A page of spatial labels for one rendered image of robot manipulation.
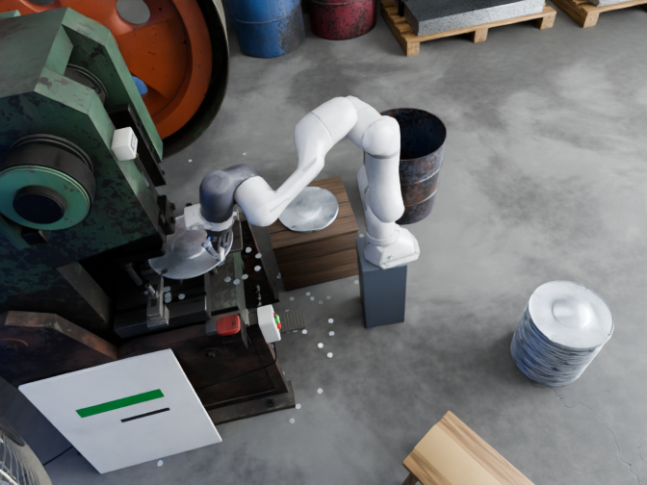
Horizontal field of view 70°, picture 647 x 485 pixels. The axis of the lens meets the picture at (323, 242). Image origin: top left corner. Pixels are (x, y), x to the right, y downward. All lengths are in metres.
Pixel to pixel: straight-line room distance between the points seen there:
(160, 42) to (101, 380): 1.11
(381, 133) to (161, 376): 1.10
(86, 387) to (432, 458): 1.17
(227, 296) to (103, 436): 0.76
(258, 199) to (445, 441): 1.00
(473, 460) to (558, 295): 0.73
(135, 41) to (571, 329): 1.77
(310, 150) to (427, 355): 1.22
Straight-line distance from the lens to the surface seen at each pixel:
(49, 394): 1.87
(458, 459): 1.67
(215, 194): 1.17
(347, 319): 2.24
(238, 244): 1.57
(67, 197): 1.08
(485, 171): 2.93
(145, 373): 1.75
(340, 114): 1.28
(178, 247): 1.62
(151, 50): 1.63
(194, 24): 1.54
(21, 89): 1.11
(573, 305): 2.00
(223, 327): 1.42
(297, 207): 2.21
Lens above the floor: 1.94
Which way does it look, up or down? 50 degrees down
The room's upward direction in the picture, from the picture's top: 10 degrees counter-clockwise
